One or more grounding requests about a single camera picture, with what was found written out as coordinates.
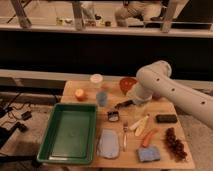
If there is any white plastic cup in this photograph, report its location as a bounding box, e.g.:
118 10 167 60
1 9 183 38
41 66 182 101
90 74 103 88

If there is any red bowl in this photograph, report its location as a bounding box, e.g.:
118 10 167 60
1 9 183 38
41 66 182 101
119 77 137 95

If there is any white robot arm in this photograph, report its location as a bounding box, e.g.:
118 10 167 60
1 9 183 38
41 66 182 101
127 60 213 129

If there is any black dish brush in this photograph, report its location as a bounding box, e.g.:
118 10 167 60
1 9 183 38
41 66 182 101
114 100 134 110

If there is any person in background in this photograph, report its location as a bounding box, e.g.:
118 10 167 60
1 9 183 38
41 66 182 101
114 0 168 27

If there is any metal fork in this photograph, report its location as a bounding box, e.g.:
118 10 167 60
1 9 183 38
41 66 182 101
123 121 128 152

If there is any orange carrot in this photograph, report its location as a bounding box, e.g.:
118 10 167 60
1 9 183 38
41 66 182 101
142 128 158 148

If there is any blue folded cloth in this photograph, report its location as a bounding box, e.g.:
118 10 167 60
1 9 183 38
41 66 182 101
97 129 120 159

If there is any purple grape bunch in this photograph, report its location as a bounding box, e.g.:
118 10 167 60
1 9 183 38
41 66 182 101
165 128 187 161

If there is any orange fruit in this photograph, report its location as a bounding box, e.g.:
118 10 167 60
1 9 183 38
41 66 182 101
74 89 87 101

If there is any blue plastic cup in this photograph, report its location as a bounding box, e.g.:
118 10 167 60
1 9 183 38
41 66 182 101
96 91 107 107

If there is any black rectangular block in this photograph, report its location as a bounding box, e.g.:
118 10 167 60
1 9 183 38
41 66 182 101
156 114 177 123

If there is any blue sponge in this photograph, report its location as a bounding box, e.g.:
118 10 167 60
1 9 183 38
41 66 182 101
137 146 160 162

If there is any small black square container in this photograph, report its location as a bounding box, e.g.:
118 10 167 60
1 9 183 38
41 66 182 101
107 111 119 122

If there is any green plastic tray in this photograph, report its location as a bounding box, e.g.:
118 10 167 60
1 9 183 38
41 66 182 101
37 103 97 165

